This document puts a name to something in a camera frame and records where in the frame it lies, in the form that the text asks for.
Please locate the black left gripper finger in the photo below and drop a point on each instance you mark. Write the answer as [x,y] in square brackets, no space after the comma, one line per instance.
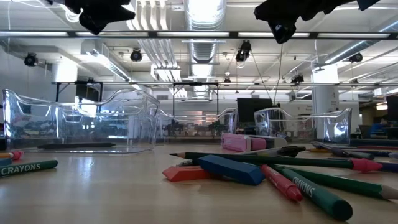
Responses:
[93,23]
[119,15]

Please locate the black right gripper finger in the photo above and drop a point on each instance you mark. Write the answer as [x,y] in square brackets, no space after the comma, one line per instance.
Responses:
[283,29]
[270,9]

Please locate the yellow pencil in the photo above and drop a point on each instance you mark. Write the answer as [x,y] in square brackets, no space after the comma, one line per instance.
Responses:
[317,150]

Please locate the green pencil pink eraser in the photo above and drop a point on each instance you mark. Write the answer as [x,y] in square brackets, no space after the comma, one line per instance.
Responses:
[311,161]

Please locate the blue eraser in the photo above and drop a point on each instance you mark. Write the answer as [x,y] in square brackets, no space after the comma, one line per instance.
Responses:
[233,169]

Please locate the pink highlighter marker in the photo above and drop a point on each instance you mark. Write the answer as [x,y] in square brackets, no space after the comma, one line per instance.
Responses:
[17,155]

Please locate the red crayon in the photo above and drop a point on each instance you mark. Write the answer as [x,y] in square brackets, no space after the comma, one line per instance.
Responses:
[281,182]

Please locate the grey crayon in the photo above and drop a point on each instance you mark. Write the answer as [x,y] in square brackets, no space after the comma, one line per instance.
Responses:
[381,152]

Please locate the green crayon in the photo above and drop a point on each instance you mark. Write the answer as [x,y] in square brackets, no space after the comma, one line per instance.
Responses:
[31,168]
[323,197]

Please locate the orange red eraser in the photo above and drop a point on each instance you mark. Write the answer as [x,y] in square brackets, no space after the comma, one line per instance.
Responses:
[183,173]

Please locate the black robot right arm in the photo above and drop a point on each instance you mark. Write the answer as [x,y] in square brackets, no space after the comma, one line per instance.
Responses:
[335,5]

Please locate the black crossbar with lights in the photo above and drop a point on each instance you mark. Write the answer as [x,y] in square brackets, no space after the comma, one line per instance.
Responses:
[152,34]

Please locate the black ceiling spotlight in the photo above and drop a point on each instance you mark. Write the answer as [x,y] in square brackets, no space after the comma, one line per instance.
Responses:
[30,59]
[297,79]
[244,49]
[136,56]
[356,57]

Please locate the white column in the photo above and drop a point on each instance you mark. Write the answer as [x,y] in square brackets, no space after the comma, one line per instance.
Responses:
[63,73]
[325,99]

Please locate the black monitor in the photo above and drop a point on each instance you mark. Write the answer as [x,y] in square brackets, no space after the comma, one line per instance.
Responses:
[393,109]
[253,109]

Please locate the clear plastic bin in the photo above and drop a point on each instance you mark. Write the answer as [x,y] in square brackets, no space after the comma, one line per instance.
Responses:
[18,130]
[339,127]
[102,112]
[228,124]

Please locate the person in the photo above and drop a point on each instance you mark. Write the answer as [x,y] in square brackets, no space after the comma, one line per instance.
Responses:
[377,127]

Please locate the silver ventilation duct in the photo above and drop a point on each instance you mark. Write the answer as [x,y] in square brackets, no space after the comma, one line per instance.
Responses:
[203,51]

